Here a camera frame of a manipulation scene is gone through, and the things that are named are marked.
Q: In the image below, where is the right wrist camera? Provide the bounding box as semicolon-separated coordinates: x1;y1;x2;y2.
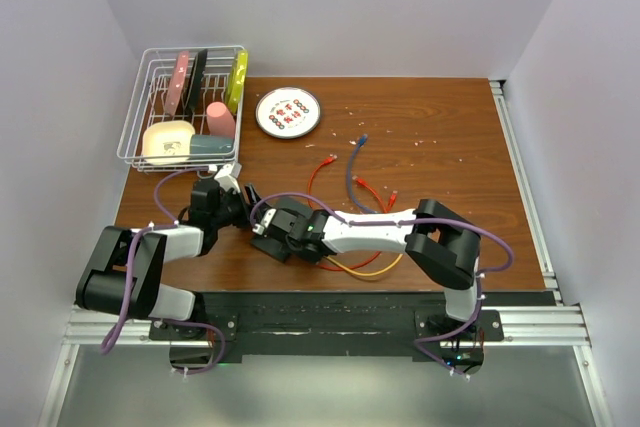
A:
252;208;276;236

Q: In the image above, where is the round patterned plate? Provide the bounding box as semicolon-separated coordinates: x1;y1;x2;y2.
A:
255;87;322;139

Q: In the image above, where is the black network switch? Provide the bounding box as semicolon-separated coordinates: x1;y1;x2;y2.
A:
250;196;305;263

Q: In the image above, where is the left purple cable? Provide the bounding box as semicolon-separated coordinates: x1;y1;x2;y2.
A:
99;164;229;376

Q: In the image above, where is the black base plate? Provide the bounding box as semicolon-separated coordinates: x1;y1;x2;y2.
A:
150;292;554;370

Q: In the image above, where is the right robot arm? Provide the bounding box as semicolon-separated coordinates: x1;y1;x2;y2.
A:
250;200;481;340

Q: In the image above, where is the blue ethernet cable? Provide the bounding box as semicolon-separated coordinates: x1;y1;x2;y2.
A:
345;134;384;214

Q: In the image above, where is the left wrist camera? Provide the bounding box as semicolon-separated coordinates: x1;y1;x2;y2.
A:
214;162;242;194

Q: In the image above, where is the pink cup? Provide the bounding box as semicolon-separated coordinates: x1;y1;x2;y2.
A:
205;101;236;139

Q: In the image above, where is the purple cable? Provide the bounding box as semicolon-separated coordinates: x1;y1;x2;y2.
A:
248;191;515;379
99;164;229;376

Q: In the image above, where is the yellow ethernet cable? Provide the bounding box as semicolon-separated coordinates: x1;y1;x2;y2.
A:
327;252;405;279

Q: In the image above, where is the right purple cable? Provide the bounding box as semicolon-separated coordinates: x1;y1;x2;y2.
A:
248;191;515;379

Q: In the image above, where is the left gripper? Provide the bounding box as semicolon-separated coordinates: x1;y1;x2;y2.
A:
211;183;270;229

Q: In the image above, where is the white wire dish rack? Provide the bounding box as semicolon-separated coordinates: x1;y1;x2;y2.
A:
117;45;244;172

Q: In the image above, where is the cream square bowl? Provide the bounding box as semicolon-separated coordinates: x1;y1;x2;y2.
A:
141;120;195;166

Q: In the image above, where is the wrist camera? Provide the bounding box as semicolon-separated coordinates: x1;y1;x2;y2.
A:
214;162;242;194
252;208;276;236

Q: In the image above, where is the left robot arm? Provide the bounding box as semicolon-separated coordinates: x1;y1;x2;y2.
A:
75;179;260;339

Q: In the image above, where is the yellow-green plate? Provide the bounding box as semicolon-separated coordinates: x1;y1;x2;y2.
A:
224;49;249;114

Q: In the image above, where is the pink plate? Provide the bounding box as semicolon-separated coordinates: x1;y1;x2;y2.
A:
164;50;189;117

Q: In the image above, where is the aluminium frame rail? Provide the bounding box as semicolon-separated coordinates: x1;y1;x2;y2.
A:
37;81;614;427

